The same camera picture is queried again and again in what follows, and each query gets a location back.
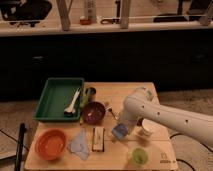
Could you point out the wooden beam left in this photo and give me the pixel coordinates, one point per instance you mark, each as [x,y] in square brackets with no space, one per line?
[63,13]

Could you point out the white cup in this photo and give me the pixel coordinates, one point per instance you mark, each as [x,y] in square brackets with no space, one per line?
[146,129]

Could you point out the wooden block brush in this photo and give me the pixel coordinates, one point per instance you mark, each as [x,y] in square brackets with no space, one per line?
[98,139]

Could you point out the blue sponge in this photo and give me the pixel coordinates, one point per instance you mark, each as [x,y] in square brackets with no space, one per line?
[120,131]

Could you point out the dark metal cup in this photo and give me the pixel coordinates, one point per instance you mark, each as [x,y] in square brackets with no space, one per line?
[90,94]

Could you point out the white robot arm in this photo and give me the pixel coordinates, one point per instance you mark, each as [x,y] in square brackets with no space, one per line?
[140,104]

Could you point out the wooden beam middle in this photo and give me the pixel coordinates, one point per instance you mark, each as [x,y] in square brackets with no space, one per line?
[125,12]

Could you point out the green plastic tray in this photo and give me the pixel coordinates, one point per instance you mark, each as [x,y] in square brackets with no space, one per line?
[56,96]

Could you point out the orange red bowl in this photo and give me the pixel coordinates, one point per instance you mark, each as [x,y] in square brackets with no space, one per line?
[50,145]

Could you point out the light blue cloth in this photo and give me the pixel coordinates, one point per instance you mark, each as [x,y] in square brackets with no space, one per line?
[78,145]

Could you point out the small red object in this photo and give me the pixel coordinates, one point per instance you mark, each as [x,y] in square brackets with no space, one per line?
[84,20]

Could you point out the wooden beam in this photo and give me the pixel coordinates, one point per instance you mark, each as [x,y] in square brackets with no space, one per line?
[63,13]
[125,12]

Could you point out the black office chair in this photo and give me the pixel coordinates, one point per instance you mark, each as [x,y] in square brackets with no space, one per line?
[30,12]

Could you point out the green clear cup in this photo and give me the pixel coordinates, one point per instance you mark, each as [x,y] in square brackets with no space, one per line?
[138,156]

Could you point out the black pole stand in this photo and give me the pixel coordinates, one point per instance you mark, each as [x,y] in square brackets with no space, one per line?
[22,130]

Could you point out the white plastic spoon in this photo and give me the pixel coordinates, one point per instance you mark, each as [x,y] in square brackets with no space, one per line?
[70,109]

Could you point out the dark purple bowl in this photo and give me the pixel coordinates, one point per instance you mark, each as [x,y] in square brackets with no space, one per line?
[93,113]

